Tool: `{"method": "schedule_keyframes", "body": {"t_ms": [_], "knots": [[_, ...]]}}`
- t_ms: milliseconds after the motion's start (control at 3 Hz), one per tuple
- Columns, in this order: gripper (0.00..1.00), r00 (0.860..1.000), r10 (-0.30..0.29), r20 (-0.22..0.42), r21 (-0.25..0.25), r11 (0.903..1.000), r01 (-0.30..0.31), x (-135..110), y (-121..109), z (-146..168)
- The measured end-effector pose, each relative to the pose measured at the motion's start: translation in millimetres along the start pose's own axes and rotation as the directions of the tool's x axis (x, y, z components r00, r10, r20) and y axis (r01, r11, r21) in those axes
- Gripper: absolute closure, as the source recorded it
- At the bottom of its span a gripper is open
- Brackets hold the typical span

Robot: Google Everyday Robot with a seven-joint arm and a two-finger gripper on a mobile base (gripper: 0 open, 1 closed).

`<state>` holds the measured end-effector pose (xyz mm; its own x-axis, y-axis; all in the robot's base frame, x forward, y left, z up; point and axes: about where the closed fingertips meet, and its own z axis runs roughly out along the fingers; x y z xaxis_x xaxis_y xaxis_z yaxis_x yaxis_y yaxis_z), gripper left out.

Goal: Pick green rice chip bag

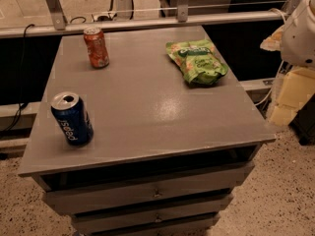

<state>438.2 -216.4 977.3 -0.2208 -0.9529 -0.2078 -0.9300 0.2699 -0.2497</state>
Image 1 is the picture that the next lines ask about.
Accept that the white power strip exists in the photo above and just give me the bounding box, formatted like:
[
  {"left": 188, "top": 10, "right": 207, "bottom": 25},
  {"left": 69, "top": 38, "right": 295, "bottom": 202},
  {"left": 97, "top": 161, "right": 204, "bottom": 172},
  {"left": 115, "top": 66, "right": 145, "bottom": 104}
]
[{"left": 92, "top": 14, "right": 117, "bottom": 22}]

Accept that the metal railing frame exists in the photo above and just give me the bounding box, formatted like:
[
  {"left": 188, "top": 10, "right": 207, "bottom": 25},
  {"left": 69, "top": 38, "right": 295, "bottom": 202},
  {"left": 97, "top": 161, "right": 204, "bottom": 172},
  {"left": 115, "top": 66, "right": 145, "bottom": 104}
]
[{"left": 0, "top": 0, "right": 301, "bottom": 38}]

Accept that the middle grey drawer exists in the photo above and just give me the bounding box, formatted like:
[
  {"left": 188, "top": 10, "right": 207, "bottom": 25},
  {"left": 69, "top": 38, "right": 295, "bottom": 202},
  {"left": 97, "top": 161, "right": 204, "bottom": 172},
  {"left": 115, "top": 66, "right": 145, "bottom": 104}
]
[{"left": 71, "top": 194, "right": 234, "bottom": 235}]

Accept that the green rice chip bag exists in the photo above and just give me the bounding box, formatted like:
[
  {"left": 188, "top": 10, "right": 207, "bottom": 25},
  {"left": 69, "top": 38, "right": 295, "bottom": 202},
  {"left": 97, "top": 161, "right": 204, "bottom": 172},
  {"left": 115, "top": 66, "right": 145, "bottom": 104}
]
[{"left": 166, "top": 39, "right": 228, "bottom": 86}]

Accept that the top grey drawer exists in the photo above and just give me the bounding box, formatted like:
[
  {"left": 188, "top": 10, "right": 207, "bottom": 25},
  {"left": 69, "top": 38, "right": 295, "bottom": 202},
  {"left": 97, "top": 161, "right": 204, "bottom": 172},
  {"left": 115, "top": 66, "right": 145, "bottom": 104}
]
[{"left": 43, "top": 161, "right": 254, "bottom": 214}]

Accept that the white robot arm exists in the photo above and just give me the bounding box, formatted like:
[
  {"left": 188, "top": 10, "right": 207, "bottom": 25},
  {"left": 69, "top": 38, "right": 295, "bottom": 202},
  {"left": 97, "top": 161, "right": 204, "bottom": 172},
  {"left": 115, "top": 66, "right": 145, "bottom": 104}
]
[{"left": 260, "top": 0, "right": 315, "bottom": 126}]

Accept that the grey drawer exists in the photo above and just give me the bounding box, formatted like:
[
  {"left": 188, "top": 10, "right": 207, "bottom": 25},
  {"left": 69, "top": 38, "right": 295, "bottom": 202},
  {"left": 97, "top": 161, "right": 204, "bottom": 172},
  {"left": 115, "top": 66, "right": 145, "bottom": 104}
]
[
  {"left": 43, "top": 161, "right": 254, "bottom": 214},
  {"left": 71, "top": 194, "right": 234, "bottom": 235},
  {"left": 90, "top": 212, "right": 220, "bottom": 236}
]

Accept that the blue pepsi can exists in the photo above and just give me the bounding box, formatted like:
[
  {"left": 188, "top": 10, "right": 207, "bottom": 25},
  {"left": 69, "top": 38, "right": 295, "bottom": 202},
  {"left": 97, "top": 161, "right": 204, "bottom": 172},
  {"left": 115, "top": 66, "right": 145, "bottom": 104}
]
[{"left": 50, "top": 91, "right": 94, "bottom": 146}]

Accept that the black cable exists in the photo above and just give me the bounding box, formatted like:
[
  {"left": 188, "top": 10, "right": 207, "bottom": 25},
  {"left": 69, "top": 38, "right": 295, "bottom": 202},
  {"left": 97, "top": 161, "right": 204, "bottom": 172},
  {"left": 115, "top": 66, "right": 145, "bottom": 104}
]
[{"left": 0, "top": 24, "right": 35, "bottom": 140}]

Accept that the bottom grey drawer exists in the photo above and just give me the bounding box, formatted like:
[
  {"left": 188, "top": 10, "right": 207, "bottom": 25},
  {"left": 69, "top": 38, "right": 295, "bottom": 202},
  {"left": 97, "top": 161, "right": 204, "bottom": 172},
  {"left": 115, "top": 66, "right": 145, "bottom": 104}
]
[{"left": 90, "top": 212, "right": 220, "bottom": 236}]

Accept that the orange soda can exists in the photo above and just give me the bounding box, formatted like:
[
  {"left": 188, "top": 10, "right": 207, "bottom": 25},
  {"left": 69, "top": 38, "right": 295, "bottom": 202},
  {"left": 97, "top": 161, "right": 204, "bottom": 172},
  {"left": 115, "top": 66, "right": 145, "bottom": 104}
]
[{"left": 84, "top": 28, "right": 109, "bottom": 69}]

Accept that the grey drawer cabinet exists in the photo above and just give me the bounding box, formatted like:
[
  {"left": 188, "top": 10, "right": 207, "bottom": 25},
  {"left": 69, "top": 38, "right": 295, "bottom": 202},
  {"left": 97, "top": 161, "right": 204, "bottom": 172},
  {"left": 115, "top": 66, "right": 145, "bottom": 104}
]
[{"left": 18, "top": 25, "right": 277, "bottom": 236}]

